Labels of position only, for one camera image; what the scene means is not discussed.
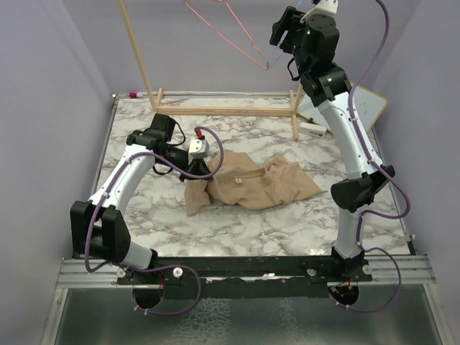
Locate blue wire hanger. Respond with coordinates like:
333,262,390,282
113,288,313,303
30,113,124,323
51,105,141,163
264,0,305,70

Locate beige t shirt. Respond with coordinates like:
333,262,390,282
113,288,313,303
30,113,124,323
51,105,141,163
184,151,325,216

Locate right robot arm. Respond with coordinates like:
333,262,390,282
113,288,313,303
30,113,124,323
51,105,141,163
270,1,395,281

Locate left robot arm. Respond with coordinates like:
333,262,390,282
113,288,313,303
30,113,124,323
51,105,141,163
70,114,212,284

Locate wooden clothes rack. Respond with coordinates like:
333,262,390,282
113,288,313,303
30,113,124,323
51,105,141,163
116,0,306,142

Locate white board eraser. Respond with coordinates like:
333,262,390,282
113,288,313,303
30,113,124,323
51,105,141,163
298,122,327,138

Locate small whiteboard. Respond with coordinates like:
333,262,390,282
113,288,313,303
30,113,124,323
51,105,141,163
298,86,387,132

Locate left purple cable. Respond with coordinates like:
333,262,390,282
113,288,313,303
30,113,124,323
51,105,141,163
84,126,226,316

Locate purple cable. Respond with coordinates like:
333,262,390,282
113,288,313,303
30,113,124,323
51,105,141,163
346,0,411,312
84,126,226,316

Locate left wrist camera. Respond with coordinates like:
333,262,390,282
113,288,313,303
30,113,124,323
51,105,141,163
188,138,209,160

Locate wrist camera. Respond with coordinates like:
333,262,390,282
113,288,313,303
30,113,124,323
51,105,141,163
300,0,339,23
188,138,209,160

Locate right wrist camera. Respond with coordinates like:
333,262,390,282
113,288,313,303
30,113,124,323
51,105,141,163
300,0,339,23

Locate pink wire hanger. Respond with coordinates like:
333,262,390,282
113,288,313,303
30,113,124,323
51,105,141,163
184,1,270,71

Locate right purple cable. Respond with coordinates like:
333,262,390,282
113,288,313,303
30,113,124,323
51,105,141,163
346,0,411,312

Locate aluminium table frame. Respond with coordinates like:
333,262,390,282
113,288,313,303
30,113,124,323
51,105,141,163
44,109,443,344

